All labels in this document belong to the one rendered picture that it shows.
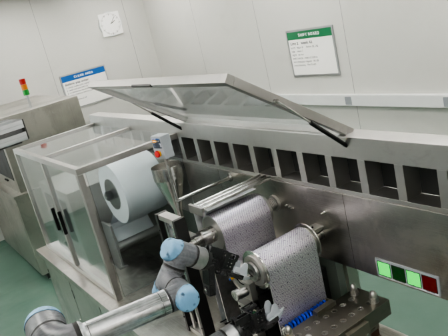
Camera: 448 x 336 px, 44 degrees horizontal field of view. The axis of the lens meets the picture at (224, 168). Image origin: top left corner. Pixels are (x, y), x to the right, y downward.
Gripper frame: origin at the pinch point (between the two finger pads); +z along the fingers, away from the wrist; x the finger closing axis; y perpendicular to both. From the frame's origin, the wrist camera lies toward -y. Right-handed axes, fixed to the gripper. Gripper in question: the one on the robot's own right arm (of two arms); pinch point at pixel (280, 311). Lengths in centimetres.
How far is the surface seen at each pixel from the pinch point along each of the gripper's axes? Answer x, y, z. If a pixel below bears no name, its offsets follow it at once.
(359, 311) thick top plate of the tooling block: -16.1, -6.1, 22.1
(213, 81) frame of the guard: -7, 86, -10
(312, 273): -0.2, 6.6, 17.2
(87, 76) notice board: 555, 57, 157
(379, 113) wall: 178, -13, 263
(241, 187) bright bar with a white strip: 34, 36, 17
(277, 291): -0.2, 7.6, 0.4
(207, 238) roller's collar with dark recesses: 28.0, 25.0, -6.7
